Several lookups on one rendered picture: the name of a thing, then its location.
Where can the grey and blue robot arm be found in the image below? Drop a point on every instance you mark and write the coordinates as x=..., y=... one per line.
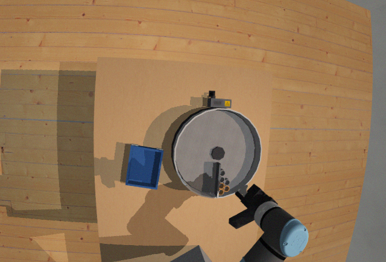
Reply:
x=284, y=235

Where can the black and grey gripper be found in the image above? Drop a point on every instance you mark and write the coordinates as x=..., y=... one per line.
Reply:
x=253, y=196

